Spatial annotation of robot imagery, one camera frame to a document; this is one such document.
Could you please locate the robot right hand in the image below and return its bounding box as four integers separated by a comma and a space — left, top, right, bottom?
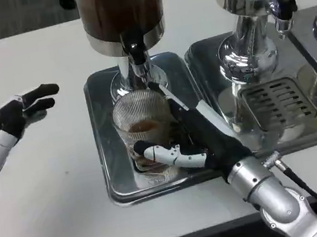
123, 67, 258, 200

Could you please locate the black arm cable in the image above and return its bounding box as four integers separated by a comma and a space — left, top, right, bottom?
261, 144, 317, 237

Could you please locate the clear ribbed glass cup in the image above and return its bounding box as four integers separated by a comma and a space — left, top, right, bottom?
108, 85, 183, 178

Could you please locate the drink dispenser with clear tank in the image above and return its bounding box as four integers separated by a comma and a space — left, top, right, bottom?
207, 0, 317, 91

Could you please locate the steel drip tray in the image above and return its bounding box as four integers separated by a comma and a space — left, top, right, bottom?
79, 44, 230, 210
181, 18, 317, 169

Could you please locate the drink dispenser with dark drink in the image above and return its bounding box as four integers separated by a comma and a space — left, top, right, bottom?
76, 0, 178, 106

